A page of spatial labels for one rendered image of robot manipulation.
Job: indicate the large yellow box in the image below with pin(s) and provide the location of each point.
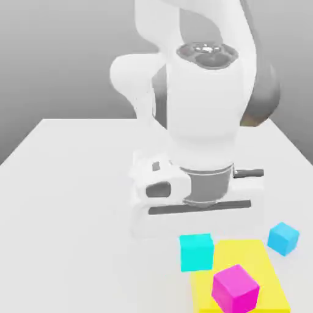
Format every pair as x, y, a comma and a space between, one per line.
247, 256

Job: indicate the small magenta cube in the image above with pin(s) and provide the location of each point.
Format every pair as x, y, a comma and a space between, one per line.
234, 288

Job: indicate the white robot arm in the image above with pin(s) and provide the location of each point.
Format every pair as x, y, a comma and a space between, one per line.
205, 110

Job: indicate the small cyan cube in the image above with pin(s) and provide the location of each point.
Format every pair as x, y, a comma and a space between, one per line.
195, 254

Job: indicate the small blue cube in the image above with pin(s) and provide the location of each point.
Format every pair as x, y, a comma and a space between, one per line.
282, 239

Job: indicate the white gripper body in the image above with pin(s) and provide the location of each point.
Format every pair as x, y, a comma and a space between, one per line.
171, 222

